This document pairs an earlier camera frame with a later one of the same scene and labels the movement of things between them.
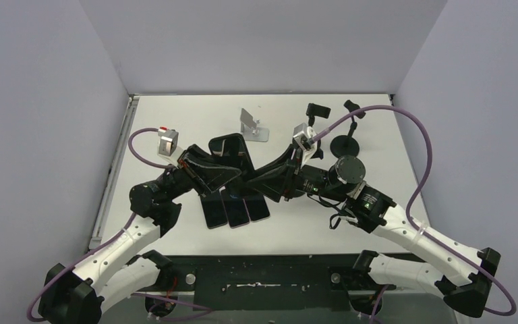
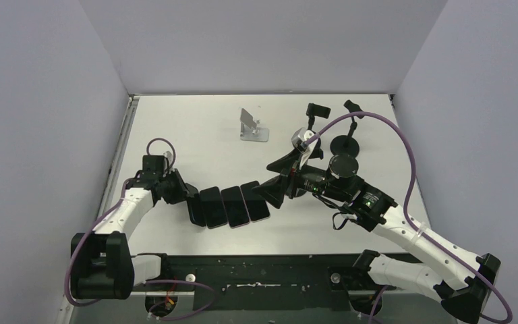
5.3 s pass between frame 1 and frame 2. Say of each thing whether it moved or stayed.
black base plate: stayed
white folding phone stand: stayed
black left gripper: moved
